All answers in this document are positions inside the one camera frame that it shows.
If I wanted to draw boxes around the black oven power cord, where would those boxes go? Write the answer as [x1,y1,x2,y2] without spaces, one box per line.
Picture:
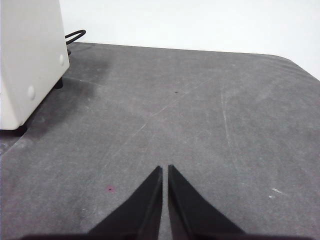
[64,29,87,46]

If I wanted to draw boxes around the cream Toshiba toaster oven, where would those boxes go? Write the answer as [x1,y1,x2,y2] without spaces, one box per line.
[0,0,70,137]

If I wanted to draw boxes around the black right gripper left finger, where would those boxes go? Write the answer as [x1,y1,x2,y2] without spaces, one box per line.
[21,165,164,240]

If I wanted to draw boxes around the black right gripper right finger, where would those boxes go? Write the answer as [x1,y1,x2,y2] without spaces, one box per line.
[167,164,320,240]

